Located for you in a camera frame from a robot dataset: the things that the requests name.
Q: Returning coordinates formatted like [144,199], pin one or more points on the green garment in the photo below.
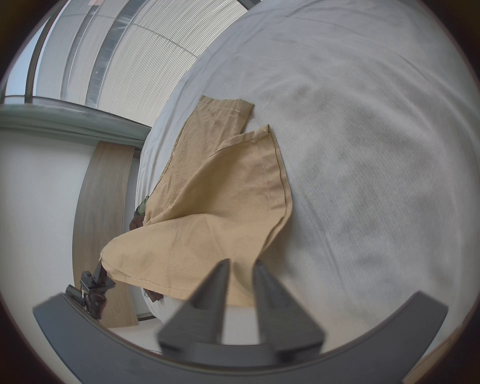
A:
[142,208]

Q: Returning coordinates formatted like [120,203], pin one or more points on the brown garment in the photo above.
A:
[135,224]

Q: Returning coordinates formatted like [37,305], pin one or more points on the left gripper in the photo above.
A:
[104,285]

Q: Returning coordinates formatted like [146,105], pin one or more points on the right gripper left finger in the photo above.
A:
[198,322]

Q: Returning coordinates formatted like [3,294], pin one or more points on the grey-green curtain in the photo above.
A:
[75,123]

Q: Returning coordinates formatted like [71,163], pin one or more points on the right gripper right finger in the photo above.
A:
[285,322]

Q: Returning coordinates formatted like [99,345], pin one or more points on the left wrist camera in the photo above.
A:
[87,281]

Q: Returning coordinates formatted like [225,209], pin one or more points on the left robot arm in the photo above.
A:
[93,305]

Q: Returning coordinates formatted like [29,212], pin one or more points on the tan shorts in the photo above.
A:
[210,195]

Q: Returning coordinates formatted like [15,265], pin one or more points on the bed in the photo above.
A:
[375,150]

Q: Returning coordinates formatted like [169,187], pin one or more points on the window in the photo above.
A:
[131,56]

